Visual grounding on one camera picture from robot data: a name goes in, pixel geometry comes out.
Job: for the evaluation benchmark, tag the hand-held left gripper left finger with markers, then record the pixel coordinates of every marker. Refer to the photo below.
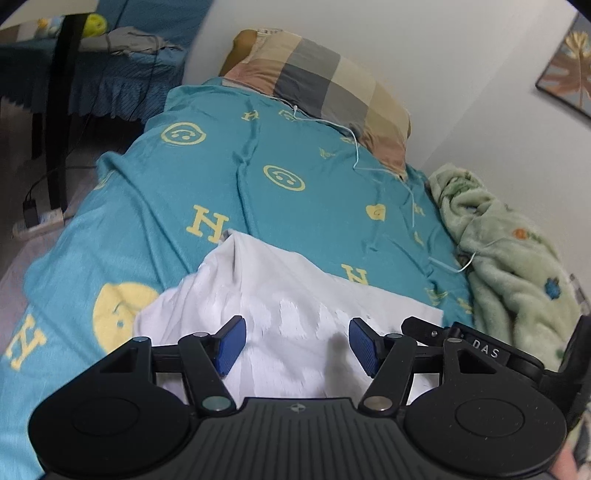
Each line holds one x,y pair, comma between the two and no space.
231,344

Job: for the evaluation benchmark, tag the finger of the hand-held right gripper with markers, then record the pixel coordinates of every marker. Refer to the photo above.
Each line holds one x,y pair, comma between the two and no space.
422,328

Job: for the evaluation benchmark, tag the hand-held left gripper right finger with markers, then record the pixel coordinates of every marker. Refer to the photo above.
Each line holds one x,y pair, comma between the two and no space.
364,344

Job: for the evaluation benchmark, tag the white shirt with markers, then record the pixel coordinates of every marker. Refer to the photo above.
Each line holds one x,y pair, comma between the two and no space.
286,295

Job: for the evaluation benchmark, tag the green fleece blanket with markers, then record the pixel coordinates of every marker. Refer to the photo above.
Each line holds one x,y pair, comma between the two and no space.
498,240

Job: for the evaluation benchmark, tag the teal printed bed sheet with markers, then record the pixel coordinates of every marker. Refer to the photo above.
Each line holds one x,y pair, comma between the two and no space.
300,221

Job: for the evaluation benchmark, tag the white power strip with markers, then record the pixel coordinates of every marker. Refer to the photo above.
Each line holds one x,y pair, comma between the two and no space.
44,221

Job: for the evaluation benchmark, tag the black power adapter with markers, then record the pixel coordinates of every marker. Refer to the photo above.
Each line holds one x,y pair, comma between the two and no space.
30,210

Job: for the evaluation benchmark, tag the plaid pillow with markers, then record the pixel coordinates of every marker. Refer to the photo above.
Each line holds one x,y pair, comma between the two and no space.
323,74

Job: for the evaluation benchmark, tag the dining table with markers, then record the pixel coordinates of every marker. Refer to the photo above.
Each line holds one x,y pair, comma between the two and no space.
60,115

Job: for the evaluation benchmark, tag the yellow pillow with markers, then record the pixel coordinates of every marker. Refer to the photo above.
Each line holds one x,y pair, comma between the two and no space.
240,48

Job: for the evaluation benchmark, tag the grey cloth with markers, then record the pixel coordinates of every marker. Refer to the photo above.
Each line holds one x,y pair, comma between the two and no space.
134,41

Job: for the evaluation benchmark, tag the yellow green plush toy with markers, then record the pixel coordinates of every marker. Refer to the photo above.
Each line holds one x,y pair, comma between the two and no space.
94,24

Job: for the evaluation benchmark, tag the leaf wall picture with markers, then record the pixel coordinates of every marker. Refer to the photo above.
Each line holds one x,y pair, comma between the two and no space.
570,69

